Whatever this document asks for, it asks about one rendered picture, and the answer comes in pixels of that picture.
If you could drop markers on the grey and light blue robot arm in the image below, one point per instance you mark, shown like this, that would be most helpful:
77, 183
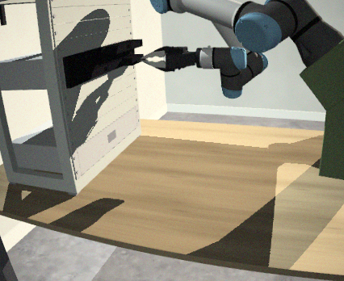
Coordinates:
259, 31

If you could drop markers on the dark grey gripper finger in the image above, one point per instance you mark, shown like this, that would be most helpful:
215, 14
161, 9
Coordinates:
161, 52
161, 65

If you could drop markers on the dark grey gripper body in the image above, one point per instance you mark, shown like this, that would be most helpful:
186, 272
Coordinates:
181, 50

